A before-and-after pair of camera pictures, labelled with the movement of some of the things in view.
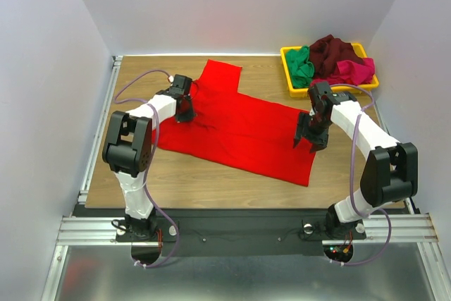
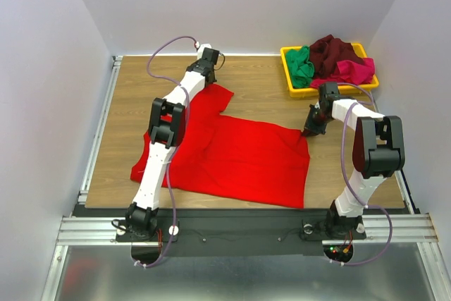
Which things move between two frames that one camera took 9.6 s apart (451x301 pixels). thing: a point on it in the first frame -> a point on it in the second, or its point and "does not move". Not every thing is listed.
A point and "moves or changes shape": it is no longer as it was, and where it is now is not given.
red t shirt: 238,129 moves or changes shape
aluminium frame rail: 93,230 does not move
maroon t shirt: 325,52 does not move
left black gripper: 189,117 -> 213,80
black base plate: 227,231 does not move
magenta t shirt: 350,72 does not move
